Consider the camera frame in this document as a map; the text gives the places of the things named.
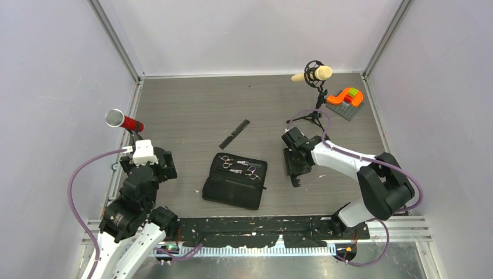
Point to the silver scissors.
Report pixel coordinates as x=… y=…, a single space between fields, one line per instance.
x=249 y=172
x=229 y=163

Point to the red lego brick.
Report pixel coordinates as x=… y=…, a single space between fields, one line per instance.
x=347 y=99

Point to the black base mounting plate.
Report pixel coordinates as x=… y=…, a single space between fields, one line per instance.
x=260 y=232

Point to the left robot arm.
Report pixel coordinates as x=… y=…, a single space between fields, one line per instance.
x=132 y=225

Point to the orange curved toy piece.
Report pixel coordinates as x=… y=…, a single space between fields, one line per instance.
x=337 y=100

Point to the red silver microphone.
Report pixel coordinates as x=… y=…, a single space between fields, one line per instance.
x=116 y=118

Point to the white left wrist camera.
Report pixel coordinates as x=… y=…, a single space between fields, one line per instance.
x=144 y=152

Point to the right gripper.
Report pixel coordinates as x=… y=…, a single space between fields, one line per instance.
x=291 y=168

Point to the black zip tool case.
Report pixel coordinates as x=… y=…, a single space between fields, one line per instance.
x=234 y=189

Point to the black flat comb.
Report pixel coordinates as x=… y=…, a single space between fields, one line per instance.
x=234 y=134

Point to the beige microphone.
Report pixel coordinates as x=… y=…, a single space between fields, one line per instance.
x=321 y=73

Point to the green lego brick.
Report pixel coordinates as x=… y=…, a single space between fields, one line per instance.
x=352 y=92

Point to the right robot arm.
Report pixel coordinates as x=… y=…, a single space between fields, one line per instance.
x=384 y=187

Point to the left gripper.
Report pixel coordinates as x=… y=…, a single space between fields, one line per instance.
x=167 y=171

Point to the grey lego baseplate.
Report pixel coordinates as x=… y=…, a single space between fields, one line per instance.
x=346 y=111

